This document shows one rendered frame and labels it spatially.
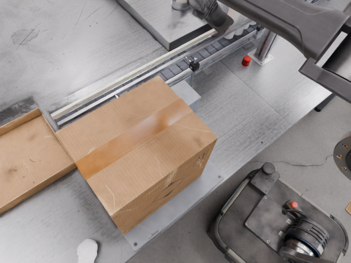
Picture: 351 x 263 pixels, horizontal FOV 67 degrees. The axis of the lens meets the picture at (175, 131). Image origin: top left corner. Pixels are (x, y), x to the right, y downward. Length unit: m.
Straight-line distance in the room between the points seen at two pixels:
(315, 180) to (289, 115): 1.00
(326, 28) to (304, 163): 1.73
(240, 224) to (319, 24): 1.24
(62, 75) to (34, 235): 0.60
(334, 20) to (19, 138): 0.95
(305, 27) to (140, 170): 0.41
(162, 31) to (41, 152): 0.69
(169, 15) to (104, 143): 0.82
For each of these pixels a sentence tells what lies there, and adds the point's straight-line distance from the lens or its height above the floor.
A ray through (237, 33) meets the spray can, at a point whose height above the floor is 0.90.
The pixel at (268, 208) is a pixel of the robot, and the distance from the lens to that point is 1.57.
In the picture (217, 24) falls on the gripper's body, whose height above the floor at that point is 1.01.
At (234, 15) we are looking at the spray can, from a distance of 1.16.
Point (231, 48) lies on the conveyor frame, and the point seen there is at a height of 0.86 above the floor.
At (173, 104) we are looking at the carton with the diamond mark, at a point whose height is 1.12.
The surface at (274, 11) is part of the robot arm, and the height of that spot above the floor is 1.45.
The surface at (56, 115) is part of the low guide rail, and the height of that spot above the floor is 0.91.
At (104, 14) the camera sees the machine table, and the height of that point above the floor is 0.83.
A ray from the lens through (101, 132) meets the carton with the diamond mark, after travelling 0.64.
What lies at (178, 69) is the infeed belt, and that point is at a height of 0.88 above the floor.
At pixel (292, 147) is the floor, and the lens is 2.10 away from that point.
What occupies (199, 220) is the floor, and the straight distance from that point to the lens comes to 1.72.
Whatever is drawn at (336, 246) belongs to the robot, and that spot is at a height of 0.24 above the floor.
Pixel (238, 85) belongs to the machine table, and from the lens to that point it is 1.14.
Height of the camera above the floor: 1.67
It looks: 61 degrees down
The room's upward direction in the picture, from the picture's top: 8 degrees clockwise
